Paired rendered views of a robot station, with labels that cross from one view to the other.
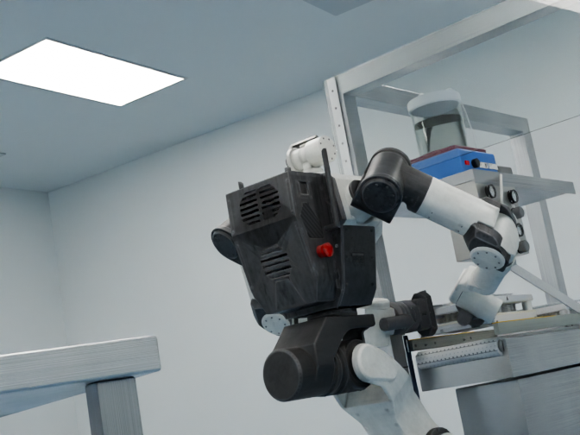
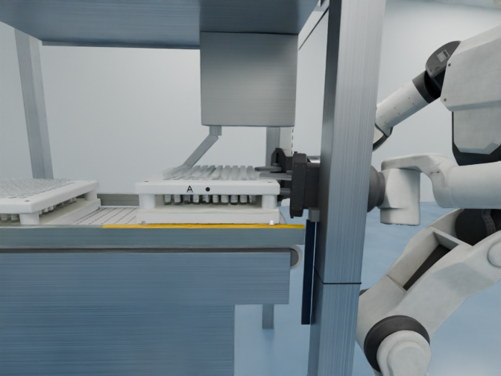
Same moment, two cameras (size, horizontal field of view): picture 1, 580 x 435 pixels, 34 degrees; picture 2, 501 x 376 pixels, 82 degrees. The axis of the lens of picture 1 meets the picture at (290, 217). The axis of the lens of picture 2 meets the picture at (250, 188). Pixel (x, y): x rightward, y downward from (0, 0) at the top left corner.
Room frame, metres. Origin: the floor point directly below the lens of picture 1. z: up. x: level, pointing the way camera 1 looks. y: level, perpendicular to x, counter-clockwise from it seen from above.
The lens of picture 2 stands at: (3.02, 0.02, 1.02)
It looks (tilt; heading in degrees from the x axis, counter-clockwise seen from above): 11 degrees down; 228
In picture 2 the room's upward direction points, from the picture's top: 1 degrees clockwise
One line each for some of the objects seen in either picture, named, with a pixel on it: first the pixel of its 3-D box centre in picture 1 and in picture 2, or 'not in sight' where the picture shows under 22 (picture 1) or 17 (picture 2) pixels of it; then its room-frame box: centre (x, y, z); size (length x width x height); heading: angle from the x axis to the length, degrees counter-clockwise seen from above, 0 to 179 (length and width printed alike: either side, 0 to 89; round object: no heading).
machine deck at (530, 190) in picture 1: (472, 199); (144, 7); (2.77, -0.55, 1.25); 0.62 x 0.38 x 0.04; 140
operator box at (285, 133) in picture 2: not in sight; (282, 145); (1.91, -0.96, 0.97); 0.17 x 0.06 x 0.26; 50
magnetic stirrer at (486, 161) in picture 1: (450, 170); not in sight; (2.60, -0.47, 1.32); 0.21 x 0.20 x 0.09; 50
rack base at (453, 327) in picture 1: (477, 323); (214, 201); (2.67, -0.47, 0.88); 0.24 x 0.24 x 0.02; 50
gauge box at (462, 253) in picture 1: (486, 222); (248, 84); (2.53, -0.53, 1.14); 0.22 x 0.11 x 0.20; 140
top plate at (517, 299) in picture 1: (474, 306); (214, 178); (2.67, -0.47, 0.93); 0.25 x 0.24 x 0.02; 50
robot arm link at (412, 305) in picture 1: (412, 315); (323, 186); (2.56, -0.28, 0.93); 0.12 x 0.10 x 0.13; 132
